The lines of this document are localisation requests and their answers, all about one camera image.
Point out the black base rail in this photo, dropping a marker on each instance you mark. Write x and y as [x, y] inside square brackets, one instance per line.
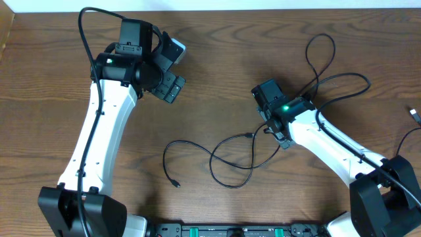
[237, 230]

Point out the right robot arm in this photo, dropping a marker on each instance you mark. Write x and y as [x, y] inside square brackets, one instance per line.
[384, 193]

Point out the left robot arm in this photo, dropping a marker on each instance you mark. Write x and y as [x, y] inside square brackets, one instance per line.
[81, 204]

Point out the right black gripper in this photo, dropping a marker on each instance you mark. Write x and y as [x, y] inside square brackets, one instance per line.
[283, 142]

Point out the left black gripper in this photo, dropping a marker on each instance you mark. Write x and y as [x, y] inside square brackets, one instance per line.
[169, 89]

